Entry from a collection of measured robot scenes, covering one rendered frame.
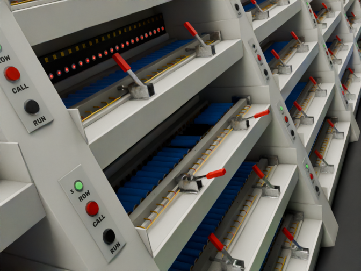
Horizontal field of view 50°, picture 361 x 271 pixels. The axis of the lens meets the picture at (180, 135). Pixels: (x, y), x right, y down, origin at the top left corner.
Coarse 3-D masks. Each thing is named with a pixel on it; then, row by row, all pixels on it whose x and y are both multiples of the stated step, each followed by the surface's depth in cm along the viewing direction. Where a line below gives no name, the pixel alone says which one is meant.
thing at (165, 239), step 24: (216, 96) 108; (240, 96) 103; (264, 96) 102; (168, 120) 94; (264, 120) 98; (144, 144) 85; (240, 144) 84; (216, 168) 76; (216, 192) 74; (168, 216) 64; (192, 216) 65; (144, 240) 54; (168, 240) 58; (168, 264) 59
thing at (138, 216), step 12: (240, 108) 99; (216, 132) 86; (228, 132) 88; (204, 144) 81; (192, 156) 77; (180, 168) 73; (192, 168) 75; (168, 180) 70; (156, 192) 67; (168, 192) 69; (144, 204) 64; (156, 204) 66; (168, 204) 66; (132, 216) 61; (144, 216) 63; (144, 228) 60
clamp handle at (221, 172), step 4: (224, 168) 65; (212, 172) 67; (216, 172) 66; (220, 172) 65; (224, 172) 65; (192, 176) 69; (200, 176) 68; (204, 176) 67; (208, 176) 66; (212, 176) 66; (216, 176) 66; (192, 180) 69; (196, 180) 68
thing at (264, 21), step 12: (240, 0) 148; (252, 0) 119; (264, 0) 151; (276, 0) 149; (288, 0) 141; (300, 0) 153; (252, 12) 127; (264, 12) 119; (276, 12) 128; (288, 12) 138; (252, 24) 115; (264, 24) 114; (276, 24) 125; (264, 36) 114
